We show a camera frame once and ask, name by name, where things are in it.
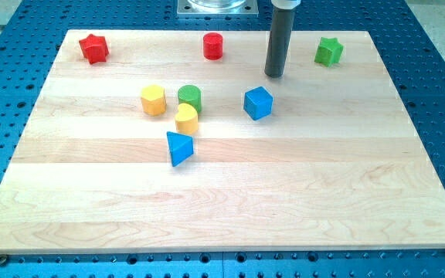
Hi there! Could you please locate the blue cube block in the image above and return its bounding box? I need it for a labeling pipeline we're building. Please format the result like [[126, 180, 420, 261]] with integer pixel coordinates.
[[243, 86, 273, 120]]

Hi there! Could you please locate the green star block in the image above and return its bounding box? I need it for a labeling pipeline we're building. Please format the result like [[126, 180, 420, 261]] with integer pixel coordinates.
[[314, 37, 344, 67]]

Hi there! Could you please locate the red star block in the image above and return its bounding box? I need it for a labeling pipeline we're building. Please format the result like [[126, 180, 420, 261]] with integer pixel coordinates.
[[79, 34, 109, 64]]

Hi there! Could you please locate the yellow heart block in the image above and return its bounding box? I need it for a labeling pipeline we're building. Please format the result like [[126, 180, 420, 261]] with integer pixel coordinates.
[[175, 103, 199, 134]]

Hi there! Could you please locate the blue triangle block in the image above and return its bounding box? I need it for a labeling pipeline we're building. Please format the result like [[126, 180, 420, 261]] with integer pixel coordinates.
[[166, 131, 194, 167]]

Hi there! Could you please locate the green cylinder block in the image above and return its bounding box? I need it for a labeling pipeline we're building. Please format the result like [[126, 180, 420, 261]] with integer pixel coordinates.
[[178, 84, 202, 113]]

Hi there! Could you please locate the yellow hexagon block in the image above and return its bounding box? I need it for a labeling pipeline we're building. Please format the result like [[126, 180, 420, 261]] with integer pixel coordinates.
[[141, 85, 167, 116]]

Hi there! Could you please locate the light wooden board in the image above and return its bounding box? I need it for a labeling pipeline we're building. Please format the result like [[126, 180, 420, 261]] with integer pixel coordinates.
[[0, 29, 445, 254]]

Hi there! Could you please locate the red cylinder block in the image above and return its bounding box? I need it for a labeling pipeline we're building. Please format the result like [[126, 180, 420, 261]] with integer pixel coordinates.
[[202, 32, 223, 60]]

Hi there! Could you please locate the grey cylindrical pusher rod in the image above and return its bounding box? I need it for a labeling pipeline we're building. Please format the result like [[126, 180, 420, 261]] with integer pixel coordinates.
[[264, 6, 295, 78]]

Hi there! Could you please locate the left board clamp screw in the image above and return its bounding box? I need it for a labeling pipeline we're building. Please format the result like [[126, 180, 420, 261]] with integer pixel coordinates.
[[0, 254, 8, 266]]

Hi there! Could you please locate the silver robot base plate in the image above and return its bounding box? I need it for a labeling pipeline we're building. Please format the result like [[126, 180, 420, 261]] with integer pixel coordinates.
[[176, 0, 259, 18]]

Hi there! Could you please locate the white rod mount collar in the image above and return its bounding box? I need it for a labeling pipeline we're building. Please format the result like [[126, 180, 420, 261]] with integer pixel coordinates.
[[271, 0, 301, 10]]

